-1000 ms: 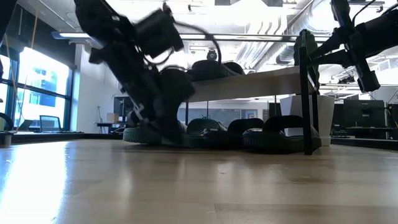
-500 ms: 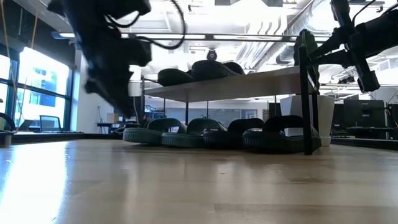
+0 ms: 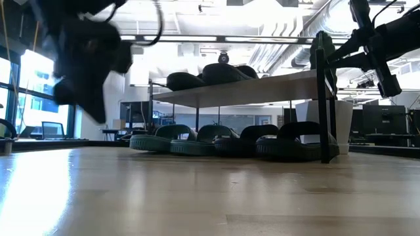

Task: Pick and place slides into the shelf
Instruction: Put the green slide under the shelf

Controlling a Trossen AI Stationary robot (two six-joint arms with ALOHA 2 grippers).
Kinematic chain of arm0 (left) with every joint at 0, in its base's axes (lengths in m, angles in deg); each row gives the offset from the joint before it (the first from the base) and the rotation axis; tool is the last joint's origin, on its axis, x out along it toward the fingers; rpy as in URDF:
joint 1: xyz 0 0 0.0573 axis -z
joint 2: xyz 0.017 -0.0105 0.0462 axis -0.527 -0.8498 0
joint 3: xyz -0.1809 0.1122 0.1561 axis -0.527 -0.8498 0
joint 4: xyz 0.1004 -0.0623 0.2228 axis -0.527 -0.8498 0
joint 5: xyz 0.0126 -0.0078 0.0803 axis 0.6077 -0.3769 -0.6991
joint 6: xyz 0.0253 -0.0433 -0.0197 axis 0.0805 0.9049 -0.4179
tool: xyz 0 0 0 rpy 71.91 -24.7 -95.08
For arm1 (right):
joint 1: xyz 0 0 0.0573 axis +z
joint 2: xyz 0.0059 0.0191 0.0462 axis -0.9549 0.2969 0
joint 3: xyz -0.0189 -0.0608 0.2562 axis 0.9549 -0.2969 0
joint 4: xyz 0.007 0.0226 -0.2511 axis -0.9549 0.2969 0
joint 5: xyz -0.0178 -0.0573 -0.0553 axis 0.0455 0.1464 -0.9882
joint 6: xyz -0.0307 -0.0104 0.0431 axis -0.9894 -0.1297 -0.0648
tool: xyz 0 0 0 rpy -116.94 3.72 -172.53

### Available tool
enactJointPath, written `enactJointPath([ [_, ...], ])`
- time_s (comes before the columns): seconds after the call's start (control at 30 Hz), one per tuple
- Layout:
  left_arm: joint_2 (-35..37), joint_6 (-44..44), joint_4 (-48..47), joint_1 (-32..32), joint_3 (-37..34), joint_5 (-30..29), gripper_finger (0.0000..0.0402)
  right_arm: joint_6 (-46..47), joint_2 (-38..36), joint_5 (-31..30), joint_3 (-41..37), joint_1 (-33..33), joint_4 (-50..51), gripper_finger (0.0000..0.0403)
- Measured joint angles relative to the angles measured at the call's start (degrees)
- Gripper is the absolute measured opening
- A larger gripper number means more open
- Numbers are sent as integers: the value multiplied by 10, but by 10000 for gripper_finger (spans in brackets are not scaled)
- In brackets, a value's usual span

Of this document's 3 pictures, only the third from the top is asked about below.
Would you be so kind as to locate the black rubber slide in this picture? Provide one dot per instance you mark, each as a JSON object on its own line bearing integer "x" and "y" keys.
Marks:
{"x": 224, "y": 73}
{"x": 295, "y": 147}
{"x": 183, "y": 82}
{"x": 243, "y": 145}

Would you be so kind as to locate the open laptop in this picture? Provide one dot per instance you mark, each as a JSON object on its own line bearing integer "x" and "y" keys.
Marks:
{"x": 53, "y": 130}

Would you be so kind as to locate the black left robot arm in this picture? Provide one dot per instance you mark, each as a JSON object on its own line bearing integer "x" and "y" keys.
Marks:
{"x": 75, "y": 8}

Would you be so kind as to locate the green rubber slide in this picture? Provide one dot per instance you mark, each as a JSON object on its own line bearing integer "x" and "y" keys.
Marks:
{"x": 147, "y": 143}
{"x": 197, "y": 147}

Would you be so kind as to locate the silver ceiling duct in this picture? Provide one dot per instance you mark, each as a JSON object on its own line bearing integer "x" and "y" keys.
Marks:
{"x": 300, "y": 59}

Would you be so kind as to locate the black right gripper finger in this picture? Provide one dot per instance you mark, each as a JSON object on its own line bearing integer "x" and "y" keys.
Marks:
{"x": 354, "y": 62}
{"x": 356, "y": 41}

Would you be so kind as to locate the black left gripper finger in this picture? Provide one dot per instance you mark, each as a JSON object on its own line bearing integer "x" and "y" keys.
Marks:
{"x": 67, "y": 93}
{"x": 95, "y": 105}

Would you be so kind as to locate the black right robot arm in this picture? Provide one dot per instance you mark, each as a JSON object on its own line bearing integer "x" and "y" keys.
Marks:
{"x": 403, "y": 36}

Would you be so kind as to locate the black round ceiling camera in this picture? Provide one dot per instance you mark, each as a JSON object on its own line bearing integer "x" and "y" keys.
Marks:
{"x": 223, "y": 57}

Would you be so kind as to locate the dark background monitor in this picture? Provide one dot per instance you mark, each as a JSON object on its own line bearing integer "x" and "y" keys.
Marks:
{"x": 384, "y": 119}
{"x": 134, "y": 113}

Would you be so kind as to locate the large bright window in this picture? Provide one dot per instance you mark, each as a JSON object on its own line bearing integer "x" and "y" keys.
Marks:
{"x": 33, "y": 65}

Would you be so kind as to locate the white hexagonal plant pot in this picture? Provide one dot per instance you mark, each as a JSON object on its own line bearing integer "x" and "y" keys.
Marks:
{"x": 343, "y": 121}

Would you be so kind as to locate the black chair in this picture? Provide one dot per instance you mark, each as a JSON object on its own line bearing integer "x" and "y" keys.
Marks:
{"x": 10, "y": 126}

